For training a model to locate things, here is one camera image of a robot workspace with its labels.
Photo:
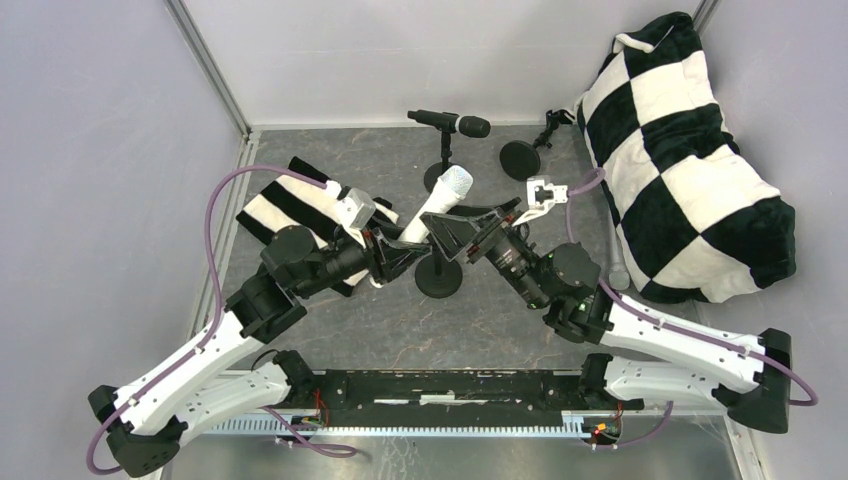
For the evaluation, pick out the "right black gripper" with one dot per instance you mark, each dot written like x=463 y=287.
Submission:
x=482 y=235

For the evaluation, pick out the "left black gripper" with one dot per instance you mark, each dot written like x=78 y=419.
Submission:
x=375 y=248

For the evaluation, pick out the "white tube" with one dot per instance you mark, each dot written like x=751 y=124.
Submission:
x=450 y=188

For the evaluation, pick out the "black mic stand ring holder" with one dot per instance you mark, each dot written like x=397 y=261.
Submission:
x=436 y=277

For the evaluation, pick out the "black mic stand with clip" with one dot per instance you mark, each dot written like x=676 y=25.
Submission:
x=437 y=169

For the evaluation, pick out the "black handheld microphone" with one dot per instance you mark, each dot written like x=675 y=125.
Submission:
x=467 y=125

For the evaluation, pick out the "grey tube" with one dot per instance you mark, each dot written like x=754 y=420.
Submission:
x=618 y=277

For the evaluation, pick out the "black white striped towel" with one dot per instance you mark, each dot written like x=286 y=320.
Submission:
x=287 y=201

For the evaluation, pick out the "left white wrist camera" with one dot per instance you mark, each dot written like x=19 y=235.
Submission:
x=350 y=207

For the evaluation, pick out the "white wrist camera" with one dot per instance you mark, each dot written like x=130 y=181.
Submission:
x=542 y=195
x=350 y=207

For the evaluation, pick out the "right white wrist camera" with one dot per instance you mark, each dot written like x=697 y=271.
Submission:
x=542 y=195

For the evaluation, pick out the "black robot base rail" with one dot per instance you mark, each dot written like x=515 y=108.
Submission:
x=448 y=398

